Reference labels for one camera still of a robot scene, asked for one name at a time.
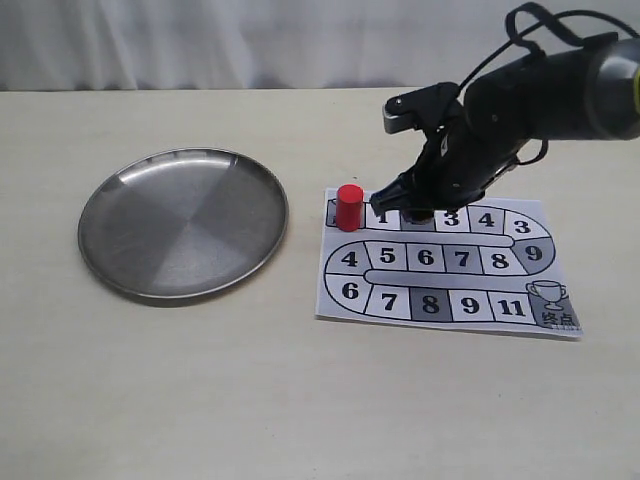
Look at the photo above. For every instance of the paper number game board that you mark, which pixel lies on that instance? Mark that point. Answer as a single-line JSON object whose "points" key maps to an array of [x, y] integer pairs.
{"points": [[491, 266]]}

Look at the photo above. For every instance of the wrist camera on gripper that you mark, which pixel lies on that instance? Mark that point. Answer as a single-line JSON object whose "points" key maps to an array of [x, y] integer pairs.
{"points": [[424, 109]]}

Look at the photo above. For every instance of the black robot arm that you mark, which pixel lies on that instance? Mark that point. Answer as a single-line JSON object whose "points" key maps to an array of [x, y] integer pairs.
{"points": [[588, 93]]}

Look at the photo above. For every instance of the round stainless steel plate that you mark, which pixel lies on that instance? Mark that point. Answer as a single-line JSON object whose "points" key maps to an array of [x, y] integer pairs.
{"points": [[183, 224]]}

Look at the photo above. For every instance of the red cylinder game piece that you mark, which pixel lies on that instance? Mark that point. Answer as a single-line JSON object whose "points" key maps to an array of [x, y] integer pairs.
{"points": [[349, 203]]}

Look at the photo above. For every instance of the wooden die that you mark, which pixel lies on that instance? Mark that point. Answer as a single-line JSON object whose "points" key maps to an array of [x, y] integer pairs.
{"points": [[419, 218]]}

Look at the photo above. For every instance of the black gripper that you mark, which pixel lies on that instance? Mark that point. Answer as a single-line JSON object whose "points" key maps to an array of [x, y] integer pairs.
{"points": [[457, 165]]}

